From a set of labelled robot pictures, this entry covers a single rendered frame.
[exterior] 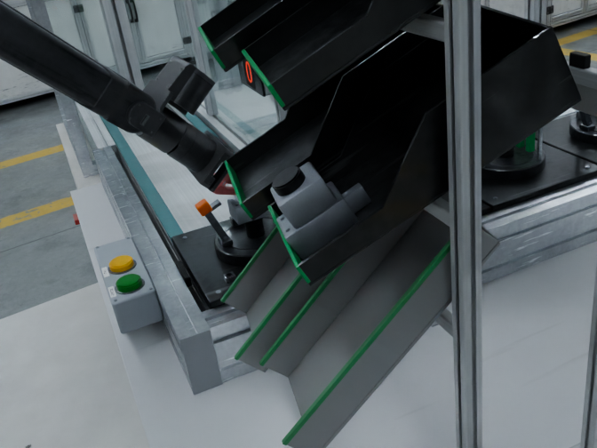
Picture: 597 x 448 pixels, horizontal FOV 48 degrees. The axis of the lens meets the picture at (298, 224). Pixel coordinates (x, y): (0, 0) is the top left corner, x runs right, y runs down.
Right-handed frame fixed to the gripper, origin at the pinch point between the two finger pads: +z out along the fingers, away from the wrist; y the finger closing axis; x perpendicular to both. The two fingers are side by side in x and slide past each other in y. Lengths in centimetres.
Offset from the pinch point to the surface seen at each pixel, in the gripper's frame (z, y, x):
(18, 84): 50, 518, 88
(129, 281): -6.4, 1.0, 23.1
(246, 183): -13.9, -24.7, -2.5
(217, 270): 2.3, -4.2, 13.4
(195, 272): 0.3, -2.6, 15.7
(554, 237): 44, -18, -24
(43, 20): -26, 83, 2
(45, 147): 68, 395, 96
